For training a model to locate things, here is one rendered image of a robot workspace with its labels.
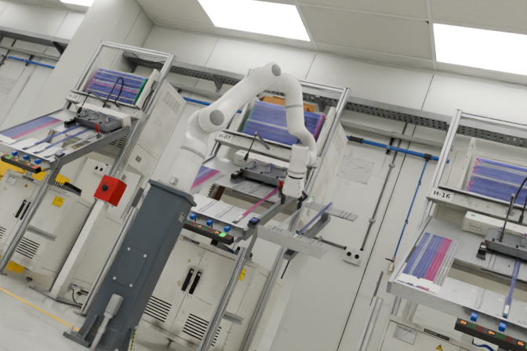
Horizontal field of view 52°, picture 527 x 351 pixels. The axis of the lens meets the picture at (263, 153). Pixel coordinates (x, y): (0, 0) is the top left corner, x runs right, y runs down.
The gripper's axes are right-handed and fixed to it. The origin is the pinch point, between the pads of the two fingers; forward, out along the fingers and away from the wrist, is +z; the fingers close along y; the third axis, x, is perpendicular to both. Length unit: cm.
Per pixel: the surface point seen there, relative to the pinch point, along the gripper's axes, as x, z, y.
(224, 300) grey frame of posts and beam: -30, 47, -14
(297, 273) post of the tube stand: -7.7, 30.7, 13.0
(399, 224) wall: 195, 56, 17
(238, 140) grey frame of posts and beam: 62, -10, -72
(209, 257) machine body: 6, 47, -47
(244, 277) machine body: 4, 50, -22
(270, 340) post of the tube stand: -26, 60, 12
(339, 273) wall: 165, 103, -16
